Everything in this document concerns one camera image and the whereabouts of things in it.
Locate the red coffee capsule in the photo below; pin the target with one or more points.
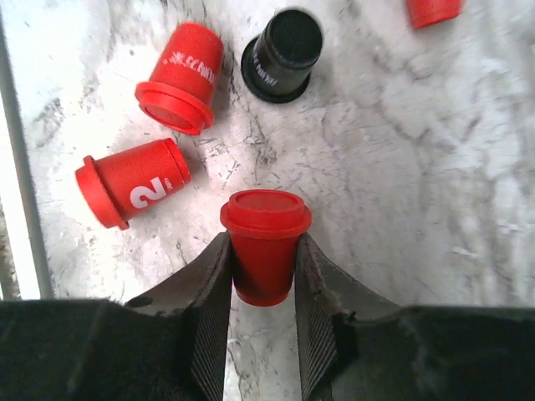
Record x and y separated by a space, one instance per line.
424 13
265 227
119 187
181 88

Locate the black coffee capsule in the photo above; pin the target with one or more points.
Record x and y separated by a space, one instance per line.
276 65

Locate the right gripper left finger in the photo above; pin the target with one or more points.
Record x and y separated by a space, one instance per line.
168 343

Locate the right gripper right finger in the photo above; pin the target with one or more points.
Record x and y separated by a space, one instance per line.
354 344

